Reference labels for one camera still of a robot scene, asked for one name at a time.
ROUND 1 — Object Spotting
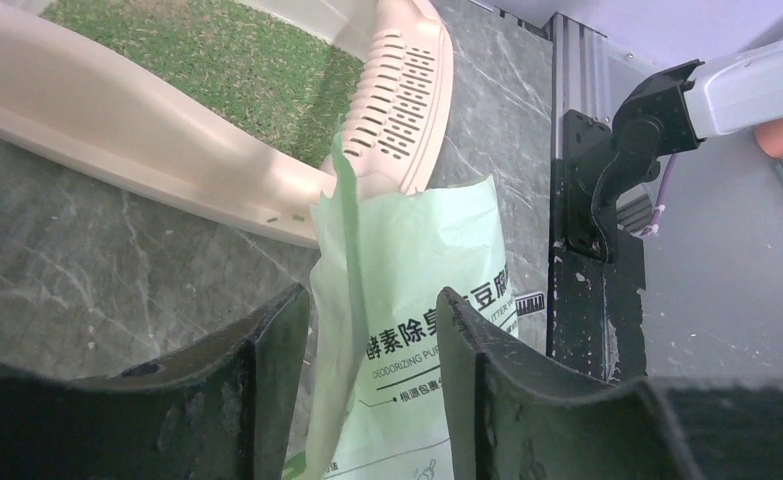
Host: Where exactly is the black mounting rail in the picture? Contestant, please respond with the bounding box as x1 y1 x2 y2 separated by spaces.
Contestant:
546 13 647 382

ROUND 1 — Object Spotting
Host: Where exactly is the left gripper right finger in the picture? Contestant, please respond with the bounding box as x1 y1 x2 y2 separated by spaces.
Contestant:
436 288 783 479

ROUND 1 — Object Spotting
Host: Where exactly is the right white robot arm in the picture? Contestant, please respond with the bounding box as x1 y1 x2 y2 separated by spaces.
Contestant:
562 40 783 263

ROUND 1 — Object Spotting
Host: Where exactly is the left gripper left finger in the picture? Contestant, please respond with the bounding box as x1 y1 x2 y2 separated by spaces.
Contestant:
0 284 310 479

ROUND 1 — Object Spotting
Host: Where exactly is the green litter bag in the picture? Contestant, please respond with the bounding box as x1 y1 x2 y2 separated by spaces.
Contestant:
283 135 518 479

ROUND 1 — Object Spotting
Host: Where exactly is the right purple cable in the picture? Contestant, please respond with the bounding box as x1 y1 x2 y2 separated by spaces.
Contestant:
636 153 680 240

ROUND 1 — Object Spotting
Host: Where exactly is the beige litter box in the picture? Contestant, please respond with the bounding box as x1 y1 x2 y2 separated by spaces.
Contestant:
0 0 455 250

